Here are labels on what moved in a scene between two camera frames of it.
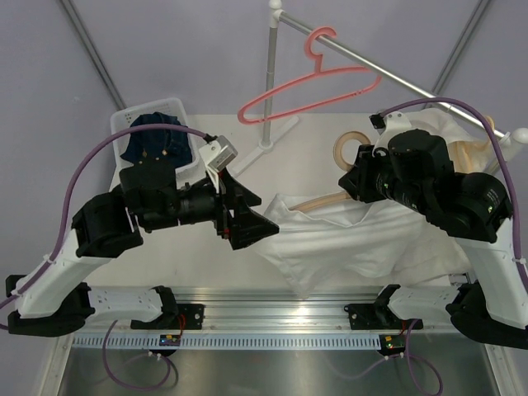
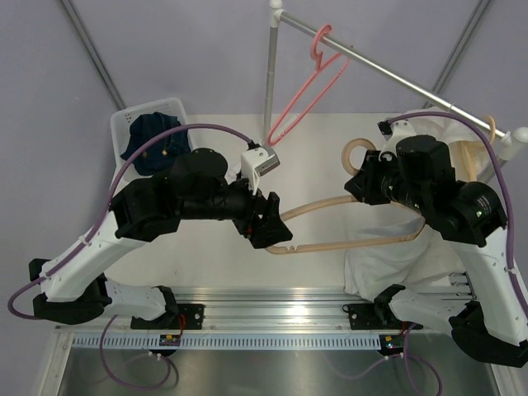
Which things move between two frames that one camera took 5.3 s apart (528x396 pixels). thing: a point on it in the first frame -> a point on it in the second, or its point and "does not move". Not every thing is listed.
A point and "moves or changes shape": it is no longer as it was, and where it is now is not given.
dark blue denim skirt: x=156 y=154 does not move
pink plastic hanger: x=318 y=70 moves or changes shape
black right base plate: x=378 y=317 does not move
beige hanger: x=341 y=162 -> x=288 y=213
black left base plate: x=175 y=317 does not move
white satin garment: x=396 y=239 moves or changes shape
